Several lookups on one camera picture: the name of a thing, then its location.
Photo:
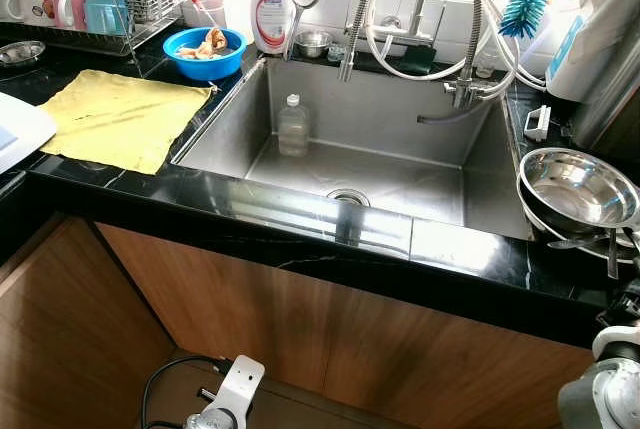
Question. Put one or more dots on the white plastic cup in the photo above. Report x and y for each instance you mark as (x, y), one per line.
(205, 9)

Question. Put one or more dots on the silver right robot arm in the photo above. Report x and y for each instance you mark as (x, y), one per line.
(605, 389)

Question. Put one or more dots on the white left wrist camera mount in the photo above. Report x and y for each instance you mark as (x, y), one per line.
(232, 389)

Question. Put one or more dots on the brown food scraps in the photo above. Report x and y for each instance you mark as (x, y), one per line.
(205, 44)

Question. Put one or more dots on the deep steel mixing bowl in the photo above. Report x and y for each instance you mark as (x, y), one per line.
(578, 189)

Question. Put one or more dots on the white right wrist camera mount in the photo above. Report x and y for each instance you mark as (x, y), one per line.
(615, 339)

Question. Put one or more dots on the pink mug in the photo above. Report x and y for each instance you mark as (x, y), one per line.
(70, 4)

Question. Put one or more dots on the white container blue label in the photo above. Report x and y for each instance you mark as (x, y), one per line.
(590, 24)

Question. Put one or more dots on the yellow dish cloth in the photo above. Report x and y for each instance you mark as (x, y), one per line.
(125, 119)

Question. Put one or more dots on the light teal cup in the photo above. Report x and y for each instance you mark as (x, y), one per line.
(105, 14)

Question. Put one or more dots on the shallow wide steel bowl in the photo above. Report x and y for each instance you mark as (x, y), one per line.
(560, 232)

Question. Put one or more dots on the steel spoon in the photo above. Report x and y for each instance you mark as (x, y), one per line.
(575, 242)

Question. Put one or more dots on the chrome spring sink faucet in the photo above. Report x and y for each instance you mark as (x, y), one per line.
(470, 39)

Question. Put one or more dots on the blue plastic bowl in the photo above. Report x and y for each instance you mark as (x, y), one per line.
(205, 67)

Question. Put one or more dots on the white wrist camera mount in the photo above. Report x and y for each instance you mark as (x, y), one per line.
(615, 339)
(232, 389)

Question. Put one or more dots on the brown wooden base cabinet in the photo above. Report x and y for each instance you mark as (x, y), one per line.
(300, 339)

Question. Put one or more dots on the dark green sponge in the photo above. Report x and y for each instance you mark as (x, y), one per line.
(418, 56)

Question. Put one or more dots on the white appliance blue panel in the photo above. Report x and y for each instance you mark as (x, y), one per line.
(20, 129)

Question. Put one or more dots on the clear plastic bottle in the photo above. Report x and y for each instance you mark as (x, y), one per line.
(293, 127)

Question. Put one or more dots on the small steel dish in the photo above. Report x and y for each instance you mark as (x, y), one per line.
(20, 54)

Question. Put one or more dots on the small steel bowl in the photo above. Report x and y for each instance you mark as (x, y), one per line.
(313, 44)

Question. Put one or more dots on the white soap bottle red pump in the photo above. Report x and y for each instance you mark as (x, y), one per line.
(270, 14)

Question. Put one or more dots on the small white plastic clip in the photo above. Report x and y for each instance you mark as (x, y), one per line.
(537, 121)

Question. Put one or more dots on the stainless steel sink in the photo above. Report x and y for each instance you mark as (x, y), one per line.
(400, 169)

